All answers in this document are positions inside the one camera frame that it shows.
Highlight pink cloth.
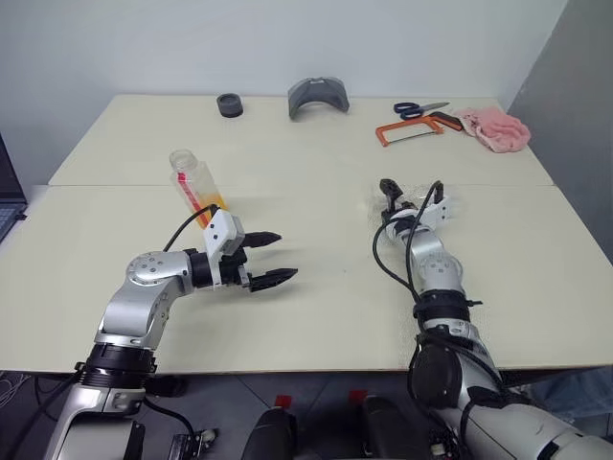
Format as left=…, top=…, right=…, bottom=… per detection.
left=451, top=105, right=533, bottom=155

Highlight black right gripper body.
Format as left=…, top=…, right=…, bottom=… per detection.
left=380, top=198, right=419, bottom=225

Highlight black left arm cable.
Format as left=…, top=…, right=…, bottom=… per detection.
left=162, top=204, right=222, bottom=253

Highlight dark rounded shape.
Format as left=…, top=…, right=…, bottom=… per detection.
left=359, top=395, right=419, bottom=460
left=238, top=406, right=299, bottom=460

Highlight grey cap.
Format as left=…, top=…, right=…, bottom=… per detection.
left=286, top=75, right=350, bottom=124

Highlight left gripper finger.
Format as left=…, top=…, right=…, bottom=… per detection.
left=248, top=267, right=300, bottom=294
left=243, top=230, right=284, bottom=251

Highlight clear plastic bottle orange liquid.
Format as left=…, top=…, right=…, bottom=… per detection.
left=168, top=149, right=231, bottom=232

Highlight white cable bundle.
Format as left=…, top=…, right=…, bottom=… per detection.
left=0, top=370, right=31, bottom=409

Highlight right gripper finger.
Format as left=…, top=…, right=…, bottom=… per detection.
left=378, top=177, right=403, bottom=213

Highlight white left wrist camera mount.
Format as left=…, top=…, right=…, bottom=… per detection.
left=200, top=209, right=247, bottom=290

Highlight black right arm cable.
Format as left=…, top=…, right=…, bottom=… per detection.
left=372, top=179, right=444, bottom=309

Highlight grey partition panel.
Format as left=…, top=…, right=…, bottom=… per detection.
left=504, top=0, right=613, bottom=267

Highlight blue handled scissors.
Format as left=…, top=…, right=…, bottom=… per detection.
left=393, top=101, right=452, bottom=122

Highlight orange hacksaw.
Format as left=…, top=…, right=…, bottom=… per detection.
left=375, top=110, right=464, bottom=150

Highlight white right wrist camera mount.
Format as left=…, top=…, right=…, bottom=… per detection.
left=420, top=190, right=458, bottom=224

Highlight blue fabric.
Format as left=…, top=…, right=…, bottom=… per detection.
left=525, top=367, right=613, bottom=424

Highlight black round container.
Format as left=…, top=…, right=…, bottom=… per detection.
left=216, top=92, right=245, bottom=120

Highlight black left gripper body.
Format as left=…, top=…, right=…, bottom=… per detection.
left=220, top=244, right=255, bottom=291

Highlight small black caster device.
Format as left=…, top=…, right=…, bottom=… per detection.
left=170, top=426, right=219, bottom=460

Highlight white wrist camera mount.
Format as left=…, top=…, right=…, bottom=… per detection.
left=420, top=190, right=458, bottom=224
left=200, top=209, right=247, bottom=290

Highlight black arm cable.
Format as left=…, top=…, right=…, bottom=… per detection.
left=372, top=179, right=444, bottom=309
left=162, top=204, right=222, bottom=253

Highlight dark laptop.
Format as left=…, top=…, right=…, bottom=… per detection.
left=0, top=128, right=30, bottom=246

